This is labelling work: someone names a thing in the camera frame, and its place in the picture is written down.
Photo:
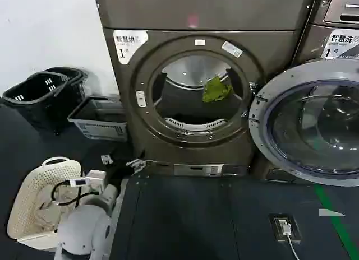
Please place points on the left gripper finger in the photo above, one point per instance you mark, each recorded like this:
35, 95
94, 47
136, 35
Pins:
106, 159
136, 166

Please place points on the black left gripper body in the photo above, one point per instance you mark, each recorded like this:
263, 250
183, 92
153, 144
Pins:
117, 171

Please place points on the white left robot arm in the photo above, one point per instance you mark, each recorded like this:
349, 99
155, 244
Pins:
84, 226

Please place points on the grey plastic crate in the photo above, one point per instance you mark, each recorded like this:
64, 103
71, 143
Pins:
98, 120

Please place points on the beige clothes pile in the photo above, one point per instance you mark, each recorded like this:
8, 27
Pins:
47, 212

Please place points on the white perforated laundry basket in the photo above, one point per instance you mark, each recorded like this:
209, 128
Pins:
31, 192

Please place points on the black plastic basket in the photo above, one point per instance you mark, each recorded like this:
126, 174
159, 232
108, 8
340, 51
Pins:
33, 100
77, 75

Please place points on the green cloth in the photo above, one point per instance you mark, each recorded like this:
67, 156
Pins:
216, 89

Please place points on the grey dryer with open drum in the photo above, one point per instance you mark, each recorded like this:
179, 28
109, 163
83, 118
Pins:
196, 41

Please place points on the black floor socket box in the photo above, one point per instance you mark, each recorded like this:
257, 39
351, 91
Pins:
294, 232

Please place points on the round glass dryer door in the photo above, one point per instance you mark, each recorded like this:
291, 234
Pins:
311, 122

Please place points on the grey washing machine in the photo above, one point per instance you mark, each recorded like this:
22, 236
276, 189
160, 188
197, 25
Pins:
333, 24

